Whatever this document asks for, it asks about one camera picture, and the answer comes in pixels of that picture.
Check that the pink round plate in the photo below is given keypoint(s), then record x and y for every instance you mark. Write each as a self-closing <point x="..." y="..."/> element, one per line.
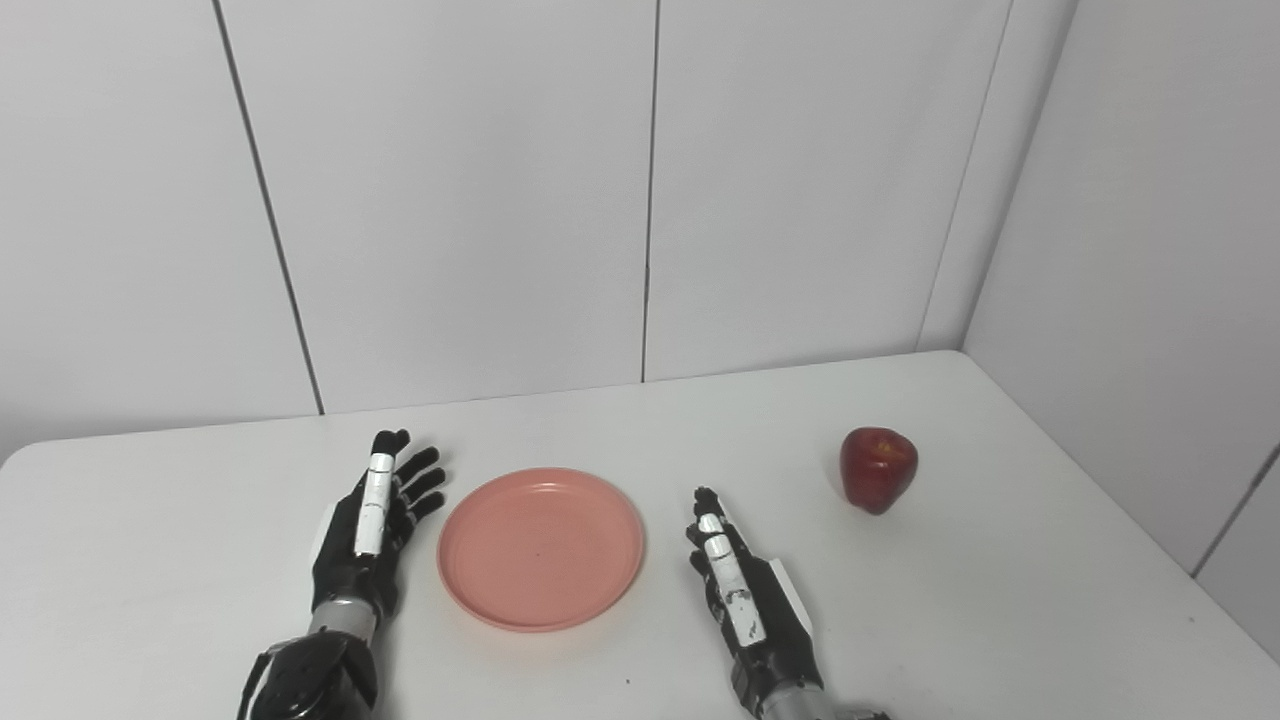
<point x="540" y="550"/>

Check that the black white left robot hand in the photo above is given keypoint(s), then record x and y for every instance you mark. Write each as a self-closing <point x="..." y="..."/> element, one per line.
<point x="345" y="565"/>

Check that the red apple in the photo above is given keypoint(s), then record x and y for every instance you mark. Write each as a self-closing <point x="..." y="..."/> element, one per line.
<point x="878" y="470"/>

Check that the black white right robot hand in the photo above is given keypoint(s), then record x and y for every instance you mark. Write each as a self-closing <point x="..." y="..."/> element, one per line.
<point x="775" y="640"/>

